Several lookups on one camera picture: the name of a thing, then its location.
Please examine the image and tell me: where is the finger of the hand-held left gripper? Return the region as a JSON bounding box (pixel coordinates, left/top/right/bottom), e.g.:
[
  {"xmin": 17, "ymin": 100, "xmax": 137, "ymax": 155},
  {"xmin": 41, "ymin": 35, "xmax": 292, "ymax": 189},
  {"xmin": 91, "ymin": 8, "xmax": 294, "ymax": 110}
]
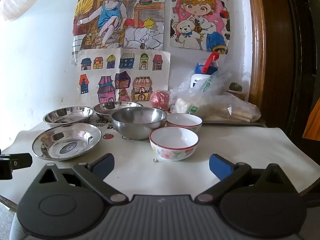
[{"xmin": 0, "ymin": 153, "xmax": 33, "ymax": 180}]

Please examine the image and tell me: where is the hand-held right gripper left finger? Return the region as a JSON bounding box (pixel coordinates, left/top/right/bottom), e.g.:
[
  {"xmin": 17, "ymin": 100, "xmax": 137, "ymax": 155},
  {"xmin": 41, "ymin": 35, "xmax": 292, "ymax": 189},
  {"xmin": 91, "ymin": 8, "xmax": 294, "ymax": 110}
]
[{"xmin": 34, "ymin": 153, "xmax": 128, "ymax": 204}]

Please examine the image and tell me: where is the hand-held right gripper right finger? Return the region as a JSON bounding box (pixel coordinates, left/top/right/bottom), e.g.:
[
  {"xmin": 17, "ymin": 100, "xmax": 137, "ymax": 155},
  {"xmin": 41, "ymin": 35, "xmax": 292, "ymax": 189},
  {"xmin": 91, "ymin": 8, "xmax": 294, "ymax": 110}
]
[{"xmin": 194, "ymin": 153, "xmax": 287, "ymax": 204}]

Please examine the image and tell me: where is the stainless steel bowl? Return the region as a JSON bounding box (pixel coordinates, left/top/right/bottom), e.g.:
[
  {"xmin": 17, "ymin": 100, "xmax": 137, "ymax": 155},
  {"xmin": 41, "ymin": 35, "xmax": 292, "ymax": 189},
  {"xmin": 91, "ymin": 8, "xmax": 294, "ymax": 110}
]
[{"xmin": 111, "ymin": 106, "xmax": 168, "ymax": 141}]

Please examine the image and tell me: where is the floral ceramic bowl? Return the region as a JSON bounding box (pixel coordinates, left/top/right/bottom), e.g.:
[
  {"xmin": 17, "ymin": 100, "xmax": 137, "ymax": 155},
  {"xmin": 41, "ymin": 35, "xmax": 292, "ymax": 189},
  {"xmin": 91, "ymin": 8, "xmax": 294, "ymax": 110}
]
[{"xmin": 149, "ymin": 127, "xmax": 199, "ymax": 162}]

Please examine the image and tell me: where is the white red-rimmed ceramic bowl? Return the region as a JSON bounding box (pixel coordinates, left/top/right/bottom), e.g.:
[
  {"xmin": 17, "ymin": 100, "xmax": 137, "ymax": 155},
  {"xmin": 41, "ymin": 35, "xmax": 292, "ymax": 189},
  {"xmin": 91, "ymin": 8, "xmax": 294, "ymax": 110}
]
[{"xmin": 166, "ymin": 113, "xmax": 203, "ymax": 133}]

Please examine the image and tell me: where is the stainless steel plate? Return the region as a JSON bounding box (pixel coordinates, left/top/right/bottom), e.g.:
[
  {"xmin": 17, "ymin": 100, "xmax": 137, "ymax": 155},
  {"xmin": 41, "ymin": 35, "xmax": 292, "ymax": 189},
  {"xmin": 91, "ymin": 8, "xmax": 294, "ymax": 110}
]
[
  {"xmin": 43, "ymin": 106, "xmax": 94, "ymax": 128},
  {"xmin": 93, "ymin": 101, "xmax": 143, "ymax": 121}
]

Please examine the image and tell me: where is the white printed table mat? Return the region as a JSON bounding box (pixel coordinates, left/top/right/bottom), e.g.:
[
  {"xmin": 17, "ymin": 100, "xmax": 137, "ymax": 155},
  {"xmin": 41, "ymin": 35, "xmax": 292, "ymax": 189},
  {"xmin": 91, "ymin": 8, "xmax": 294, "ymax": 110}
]
[{"xmin": 0, "ymin": 115, "xmax": 320, "ymax": 203}]

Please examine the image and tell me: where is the clear plastic bag of flatbread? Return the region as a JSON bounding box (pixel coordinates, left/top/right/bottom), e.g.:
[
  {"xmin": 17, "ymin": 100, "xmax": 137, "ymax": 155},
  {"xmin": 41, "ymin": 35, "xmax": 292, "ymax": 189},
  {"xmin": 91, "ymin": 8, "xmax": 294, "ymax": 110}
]
[{"xmin": 204, "ymin": 92, "xmax": 262, "ymax": 123}]

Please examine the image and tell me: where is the white steamed bun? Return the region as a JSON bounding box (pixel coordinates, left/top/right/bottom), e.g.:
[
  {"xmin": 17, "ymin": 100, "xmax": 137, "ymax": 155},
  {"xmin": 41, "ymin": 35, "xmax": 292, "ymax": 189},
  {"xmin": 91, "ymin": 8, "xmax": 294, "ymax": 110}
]
[{"xmin": 175, "ymin": 98, "xmax": 198, "ymax": 115}]

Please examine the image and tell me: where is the clear green-printed plastic bag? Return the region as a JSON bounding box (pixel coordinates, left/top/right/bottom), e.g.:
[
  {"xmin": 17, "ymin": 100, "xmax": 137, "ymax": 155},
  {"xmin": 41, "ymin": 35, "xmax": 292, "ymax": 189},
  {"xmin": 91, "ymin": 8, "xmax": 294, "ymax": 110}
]
[{"xmin": 169, "ymin": 70, "xmax": 232, "ymax": 119}]

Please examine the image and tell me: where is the small potted cactus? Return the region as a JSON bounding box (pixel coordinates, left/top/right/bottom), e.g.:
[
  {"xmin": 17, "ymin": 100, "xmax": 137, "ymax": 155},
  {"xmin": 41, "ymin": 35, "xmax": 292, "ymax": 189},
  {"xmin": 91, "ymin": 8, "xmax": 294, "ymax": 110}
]
[{"xmin": 228, "ymin": 82, "xmax": 249, "ymax": 101}]

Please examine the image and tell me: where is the wrapped red tomato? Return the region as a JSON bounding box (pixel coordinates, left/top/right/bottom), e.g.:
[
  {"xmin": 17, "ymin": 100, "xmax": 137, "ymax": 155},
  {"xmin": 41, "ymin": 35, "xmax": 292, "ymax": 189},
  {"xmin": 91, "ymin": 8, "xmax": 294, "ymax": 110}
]
[{"xmin": 150, "ymin": 90, "xmax": 171, "ymax": 111}]

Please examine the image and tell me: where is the houses drawing on paper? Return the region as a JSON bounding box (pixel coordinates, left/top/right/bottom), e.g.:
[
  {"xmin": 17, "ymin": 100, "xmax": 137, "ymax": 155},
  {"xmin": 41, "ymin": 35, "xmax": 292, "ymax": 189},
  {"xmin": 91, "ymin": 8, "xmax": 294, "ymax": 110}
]
[{"xmin": 77, "ymin": 49, "xmax": 172, "ymax": 105}]

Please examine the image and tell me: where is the white and blue water bottle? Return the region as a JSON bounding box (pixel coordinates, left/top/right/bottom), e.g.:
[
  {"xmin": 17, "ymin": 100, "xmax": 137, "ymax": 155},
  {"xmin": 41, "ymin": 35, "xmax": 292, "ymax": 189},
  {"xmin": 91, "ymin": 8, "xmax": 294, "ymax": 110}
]
[{"xmin": 191, "ymin": 51, "xmax": 220, "ymax": 89}]

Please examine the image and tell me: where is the orange board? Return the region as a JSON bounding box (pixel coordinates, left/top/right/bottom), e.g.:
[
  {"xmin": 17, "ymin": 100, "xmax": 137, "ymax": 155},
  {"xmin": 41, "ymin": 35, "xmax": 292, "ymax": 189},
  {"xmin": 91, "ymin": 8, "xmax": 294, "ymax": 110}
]
[{"xmin": 302, "ymin": 102, "xmax": 320, "ymax": 139}]

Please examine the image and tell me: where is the boy with fan drawing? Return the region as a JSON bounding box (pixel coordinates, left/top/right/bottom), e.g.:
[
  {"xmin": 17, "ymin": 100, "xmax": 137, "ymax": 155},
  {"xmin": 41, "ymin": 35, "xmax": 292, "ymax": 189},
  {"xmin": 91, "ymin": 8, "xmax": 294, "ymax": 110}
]
[{"xmin": 72, "ymin": 0, "xmax": 167, "ymax": 52}]

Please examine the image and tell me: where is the girl with teddy drawing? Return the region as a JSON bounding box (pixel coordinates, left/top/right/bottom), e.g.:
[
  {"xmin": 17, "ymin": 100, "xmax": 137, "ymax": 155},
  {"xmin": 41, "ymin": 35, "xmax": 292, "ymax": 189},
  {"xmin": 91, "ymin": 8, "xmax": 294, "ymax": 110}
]
[{"xmin": 170, "ymin": 0, "xmax": 232, "ymax": 55}]

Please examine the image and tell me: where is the wooden door frame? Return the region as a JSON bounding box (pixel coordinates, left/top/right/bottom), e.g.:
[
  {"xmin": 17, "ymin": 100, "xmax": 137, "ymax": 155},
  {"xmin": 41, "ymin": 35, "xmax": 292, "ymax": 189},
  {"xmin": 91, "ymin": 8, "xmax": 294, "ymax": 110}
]
[{"xmin": 246, "ymin": 0, "xmax": 320, "ymax": 140}]

